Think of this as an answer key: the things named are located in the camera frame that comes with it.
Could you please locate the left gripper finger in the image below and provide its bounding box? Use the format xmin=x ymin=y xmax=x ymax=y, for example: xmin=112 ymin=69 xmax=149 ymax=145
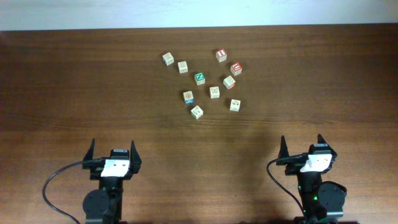
xmin=130 ymin=141 xmax=141 ymax=162
xmin=83 ymin=139 xmax=95 ymax=161

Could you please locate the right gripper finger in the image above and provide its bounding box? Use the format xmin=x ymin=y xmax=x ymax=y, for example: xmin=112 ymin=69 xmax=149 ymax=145
xmin=278 ymin=135 xmax=289 ymax=159
xmin=317 ymin=134 xmax=328 ymax=146

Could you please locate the wooden car picture block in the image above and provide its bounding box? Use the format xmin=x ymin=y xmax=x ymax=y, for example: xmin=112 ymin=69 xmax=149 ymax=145
xmin=229 ymin=99 xmax=241 ymax=111

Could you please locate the wooden block red side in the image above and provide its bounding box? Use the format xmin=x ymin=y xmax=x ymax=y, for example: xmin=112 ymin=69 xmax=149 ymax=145
xmin=223 ymin=76 xmax=236 ymax=90

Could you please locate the wooden butterfly block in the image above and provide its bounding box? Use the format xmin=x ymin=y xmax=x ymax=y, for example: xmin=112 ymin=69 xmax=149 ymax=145
xmin=210 ymin=86 xmax=220 ymax=99

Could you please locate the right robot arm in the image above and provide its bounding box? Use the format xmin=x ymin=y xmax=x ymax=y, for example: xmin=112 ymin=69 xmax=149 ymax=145
xmin=276 ymin=134 xmax=347 ymax=223

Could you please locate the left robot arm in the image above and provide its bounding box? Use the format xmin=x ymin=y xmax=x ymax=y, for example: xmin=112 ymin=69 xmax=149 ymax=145
xmin=82 ymin=142 xmax=142 ymax=224

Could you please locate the wooden block green side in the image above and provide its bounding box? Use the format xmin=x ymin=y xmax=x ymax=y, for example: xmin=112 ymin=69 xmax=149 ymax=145
xmin=190 ymin=105 xmax=204 ymax=119

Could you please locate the wooden block blue side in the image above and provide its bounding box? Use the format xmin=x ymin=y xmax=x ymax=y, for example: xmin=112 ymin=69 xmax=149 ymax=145
xmin=183 ymin=91 xmax=194 ymax=104

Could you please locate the red letter U block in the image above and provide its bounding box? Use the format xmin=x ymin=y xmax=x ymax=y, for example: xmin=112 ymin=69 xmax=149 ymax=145
xmin=230 ymin=62 xmax=243 ymax=76

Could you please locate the green letter Z block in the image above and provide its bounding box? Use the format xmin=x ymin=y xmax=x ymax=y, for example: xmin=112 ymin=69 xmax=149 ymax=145
xmin=194 ymin=73 xmax=206 ymax=85

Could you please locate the plain wooden picture block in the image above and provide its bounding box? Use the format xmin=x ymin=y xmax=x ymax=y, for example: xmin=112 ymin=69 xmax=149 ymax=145
xmin=177 ymin=61 xmax=188 ymax=73

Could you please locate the wooden block far left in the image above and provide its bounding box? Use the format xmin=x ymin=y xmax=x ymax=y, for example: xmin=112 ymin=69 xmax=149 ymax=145
xmin=162 ymin=52 xmax=174 ymax=66

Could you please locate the red letter I block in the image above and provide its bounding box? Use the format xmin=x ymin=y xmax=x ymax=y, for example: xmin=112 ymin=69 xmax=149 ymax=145
xmin=216 ymin=49 xmax=228 ymax=62

